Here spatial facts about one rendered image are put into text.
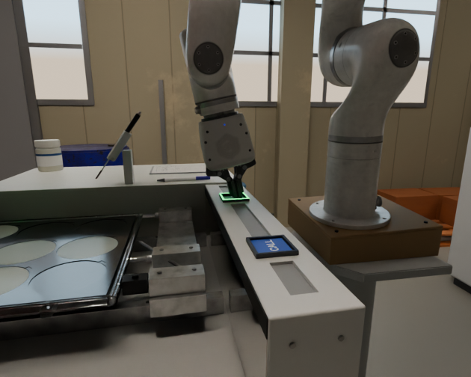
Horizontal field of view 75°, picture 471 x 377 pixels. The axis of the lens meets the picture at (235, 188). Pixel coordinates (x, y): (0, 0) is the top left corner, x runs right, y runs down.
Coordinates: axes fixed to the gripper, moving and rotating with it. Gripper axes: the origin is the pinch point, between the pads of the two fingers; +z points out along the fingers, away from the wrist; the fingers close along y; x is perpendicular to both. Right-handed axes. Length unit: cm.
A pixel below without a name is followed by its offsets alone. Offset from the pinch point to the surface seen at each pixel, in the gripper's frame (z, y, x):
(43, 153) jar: -15, -50, 40
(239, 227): 1.6, -3.1, -17.3
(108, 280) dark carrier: 3.3, -23.7, -19.3
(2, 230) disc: -2.1, -48.8, 6.0
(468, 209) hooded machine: 77, 157, 93
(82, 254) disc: 2.1, -29.6, -9.5
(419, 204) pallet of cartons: 114, 202, 189
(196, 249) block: 5.3, -10.7, -12.9
